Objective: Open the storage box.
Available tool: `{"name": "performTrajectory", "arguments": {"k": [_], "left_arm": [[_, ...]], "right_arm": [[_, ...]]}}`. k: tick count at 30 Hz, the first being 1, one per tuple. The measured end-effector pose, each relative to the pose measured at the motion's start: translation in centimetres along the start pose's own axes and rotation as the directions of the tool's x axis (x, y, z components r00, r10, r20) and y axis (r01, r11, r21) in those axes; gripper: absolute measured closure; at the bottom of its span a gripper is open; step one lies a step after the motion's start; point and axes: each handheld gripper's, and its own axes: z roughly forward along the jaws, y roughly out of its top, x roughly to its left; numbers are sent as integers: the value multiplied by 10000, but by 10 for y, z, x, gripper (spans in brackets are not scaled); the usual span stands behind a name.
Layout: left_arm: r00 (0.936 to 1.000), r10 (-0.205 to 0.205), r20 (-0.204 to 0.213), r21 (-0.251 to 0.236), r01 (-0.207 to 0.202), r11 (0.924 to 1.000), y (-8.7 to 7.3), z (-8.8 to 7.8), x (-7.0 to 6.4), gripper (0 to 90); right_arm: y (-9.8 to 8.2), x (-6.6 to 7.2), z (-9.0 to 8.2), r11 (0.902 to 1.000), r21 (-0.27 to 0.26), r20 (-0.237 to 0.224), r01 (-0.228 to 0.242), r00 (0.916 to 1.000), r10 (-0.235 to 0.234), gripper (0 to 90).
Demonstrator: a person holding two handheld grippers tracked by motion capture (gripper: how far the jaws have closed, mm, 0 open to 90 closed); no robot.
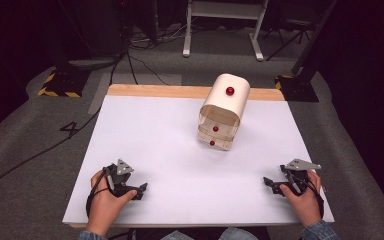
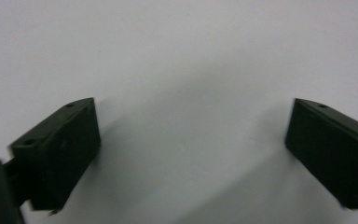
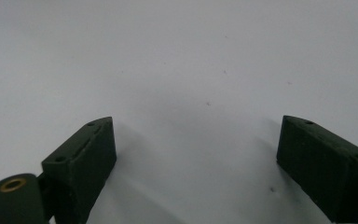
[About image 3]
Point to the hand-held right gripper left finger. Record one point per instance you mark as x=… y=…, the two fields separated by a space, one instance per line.
x=80 y=168

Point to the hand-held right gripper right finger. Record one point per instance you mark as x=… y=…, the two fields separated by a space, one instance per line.
x=326 y=168

